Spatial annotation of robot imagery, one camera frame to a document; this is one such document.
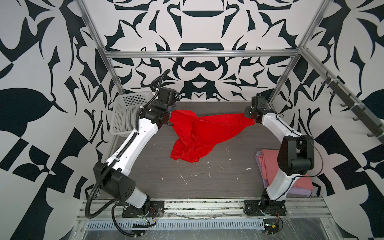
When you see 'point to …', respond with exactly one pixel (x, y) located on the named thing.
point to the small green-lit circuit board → (271, 226)
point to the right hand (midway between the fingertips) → (251, 109)
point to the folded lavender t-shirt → (291, 191)
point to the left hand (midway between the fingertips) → (168, 98)
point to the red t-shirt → (196, 137)
